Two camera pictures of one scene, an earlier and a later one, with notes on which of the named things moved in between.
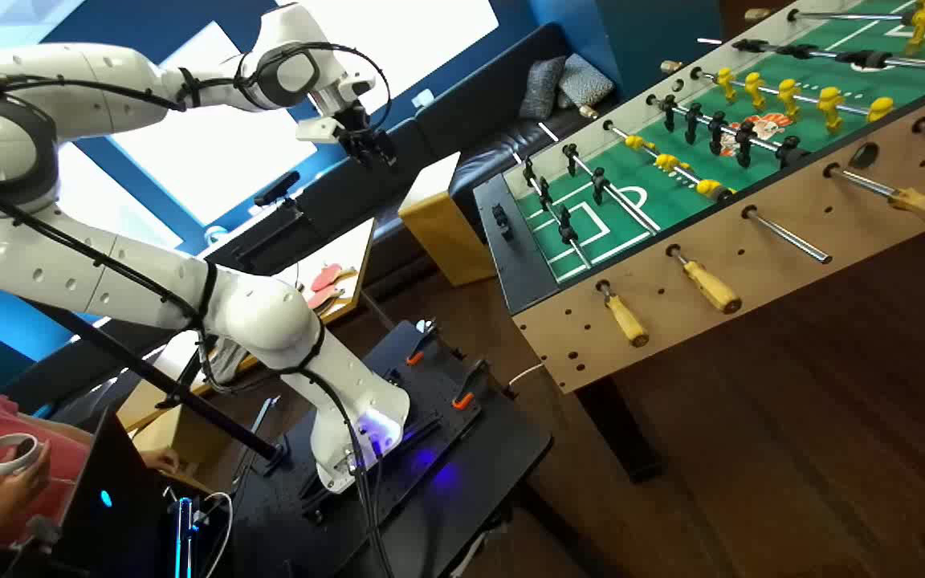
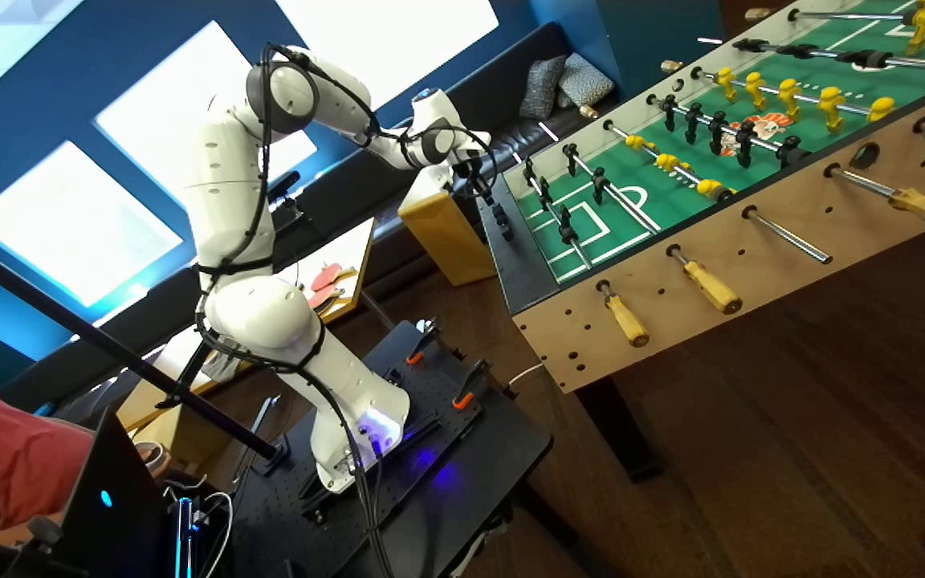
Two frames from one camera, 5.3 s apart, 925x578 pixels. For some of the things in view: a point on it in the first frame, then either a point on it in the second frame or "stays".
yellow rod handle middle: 713,291 stays
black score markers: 502,224 stays
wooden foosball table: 813,152 stays
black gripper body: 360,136 → 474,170
